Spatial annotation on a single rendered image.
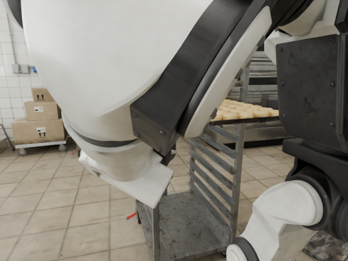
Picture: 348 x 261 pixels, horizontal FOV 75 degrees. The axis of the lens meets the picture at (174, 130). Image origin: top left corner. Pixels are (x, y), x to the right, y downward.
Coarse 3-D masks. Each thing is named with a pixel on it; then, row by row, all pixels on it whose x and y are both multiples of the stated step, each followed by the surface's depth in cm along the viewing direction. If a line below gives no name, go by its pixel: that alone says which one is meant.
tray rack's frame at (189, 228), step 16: (192, 160) 178; (192, 192) 185; (144, 208) 163; (160, 208) 163; (176, 208) 163; (192, 208) 163; (144, 224) 146; (176, 224) 146; (192, 224) 146; (208, 224) 146; (176, 240) 132; (192, 240) 132; (208, 240) 132; (224, 240) 132; (160, 256) 121; (176, 256) 121; (192, 256) 122
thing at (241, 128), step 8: (248, 72) 106; (240, 80) 108; (248, 80) 107; (240, 88) 109; (248, 88) 108; (240, 96) 109; (240, 128) 112; (240, 136) 113; (240, 144) 114; (240, 152) 115; (240, 160) 117; (240, 168) 118; (240, 176) 119; (232, 192) 124; (232, 208) 125; (232, 224) 126; (232, 232) 127; (232, 240) 128
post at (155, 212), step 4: (152, 208) 108; (156, 208) 108; (152, 212) 109; (156, 212) 108; (152, 216) 110; (156, 216) 109; (152, 220) 111; (156, 220) 109; (152, 224) 112; (156, 224) 110; (152, 228) 113; (156, 228) 111; (152, 232) 113; (156, 232) 111; (156, 236) 112; (156, 240) 112; (156, 244) 113; (156, 248) 113; (156, 252) 114; (156, 256) 115; (156, 260) 115
